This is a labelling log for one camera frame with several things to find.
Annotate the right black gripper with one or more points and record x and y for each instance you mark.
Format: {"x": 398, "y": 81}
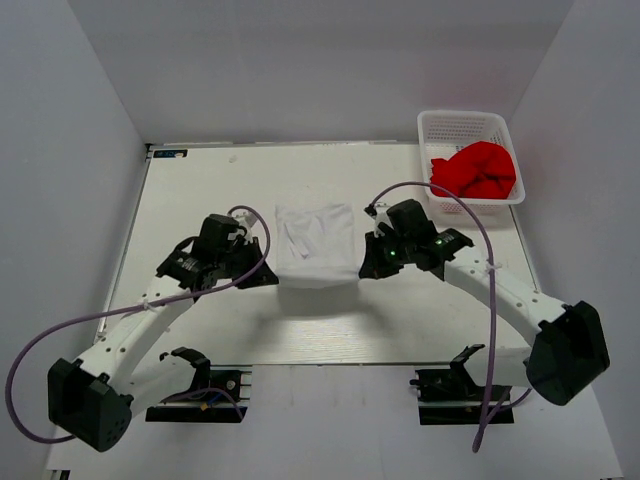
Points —
{"x": 374, "y": 266}

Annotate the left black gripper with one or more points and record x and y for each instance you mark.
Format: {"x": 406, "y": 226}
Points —
{"x": 251, "y": 246}

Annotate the white t-shirt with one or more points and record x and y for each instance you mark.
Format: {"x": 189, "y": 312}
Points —
{"x": 315, "y": 247}

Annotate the red t-shirt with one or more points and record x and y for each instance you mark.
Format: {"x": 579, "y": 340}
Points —
{"x": 481, "y": 170}

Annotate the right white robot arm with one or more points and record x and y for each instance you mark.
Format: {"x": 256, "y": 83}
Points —
{"x": 565, "y": 347}

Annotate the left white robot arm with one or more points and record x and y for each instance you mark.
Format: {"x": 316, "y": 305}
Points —
{"x": 95, "y": 397}

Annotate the white plastic basket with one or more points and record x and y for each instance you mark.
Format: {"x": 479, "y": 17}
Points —
{"x": 442, "y": 133}

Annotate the blue table label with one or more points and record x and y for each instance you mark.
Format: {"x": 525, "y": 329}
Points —
{"x": 170, "y": 153}

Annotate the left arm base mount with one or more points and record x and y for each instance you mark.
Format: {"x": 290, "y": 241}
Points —
{"x": 224, "y": 399}

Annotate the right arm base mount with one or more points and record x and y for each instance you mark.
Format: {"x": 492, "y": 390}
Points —
{"x": 446, "y": 394}

